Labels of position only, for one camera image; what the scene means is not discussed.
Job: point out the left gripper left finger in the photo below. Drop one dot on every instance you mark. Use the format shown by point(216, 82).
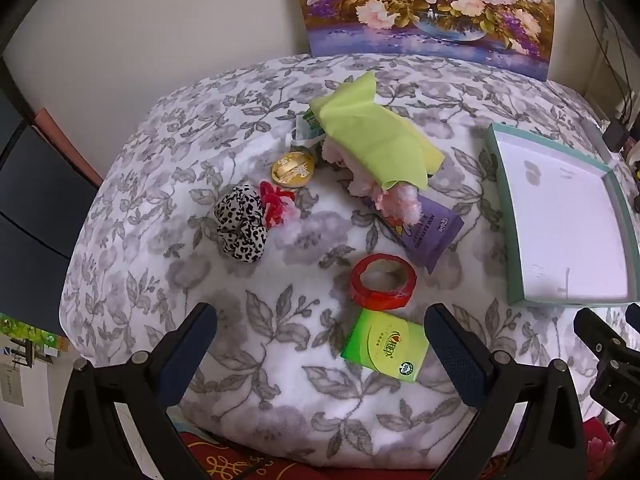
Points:
point(91, 441)

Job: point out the gold round tin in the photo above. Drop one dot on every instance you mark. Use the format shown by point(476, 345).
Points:
point(293, 170)

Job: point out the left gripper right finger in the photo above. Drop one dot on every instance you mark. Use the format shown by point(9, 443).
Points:
point(550, 442)

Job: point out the teal white shallow box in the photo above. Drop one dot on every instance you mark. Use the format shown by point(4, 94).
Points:
point(570, 240)

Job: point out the black power adapter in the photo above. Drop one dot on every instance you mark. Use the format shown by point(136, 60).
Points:
point(615, 136)

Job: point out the pink fluffy cloth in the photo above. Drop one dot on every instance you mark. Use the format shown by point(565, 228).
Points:
point(400, 202)

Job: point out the green tissue pack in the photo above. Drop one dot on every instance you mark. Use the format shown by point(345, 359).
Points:
point(387, 344)

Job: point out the yellow sponge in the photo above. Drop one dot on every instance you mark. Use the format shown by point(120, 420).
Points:
point(433, 158)

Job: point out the floral grey white blanket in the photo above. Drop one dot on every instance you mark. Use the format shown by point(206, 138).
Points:
point(274, 378)

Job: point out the red tape roll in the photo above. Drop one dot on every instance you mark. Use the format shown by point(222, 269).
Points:
point(382, 282)

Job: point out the light green cloth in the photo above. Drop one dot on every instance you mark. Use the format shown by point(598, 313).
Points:
point(371, 133)

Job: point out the leopard print scrunchie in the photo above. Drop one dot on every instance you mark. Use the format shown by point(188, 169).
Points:
point(241, 224)

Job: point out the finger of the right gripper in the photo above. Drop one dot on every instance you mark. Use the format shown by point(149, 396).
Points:
point(616, 387)

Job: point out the dark cabinet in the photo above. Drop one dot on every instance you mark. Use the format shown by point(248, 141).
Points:
point(44, 200)

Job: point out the green white tube package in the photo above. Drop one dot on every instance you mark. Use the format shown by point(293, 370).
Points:
point(306, 133)

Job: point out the flower still-life painting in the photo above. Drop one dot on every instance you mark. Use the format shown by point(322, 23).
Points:
point(515, 35)

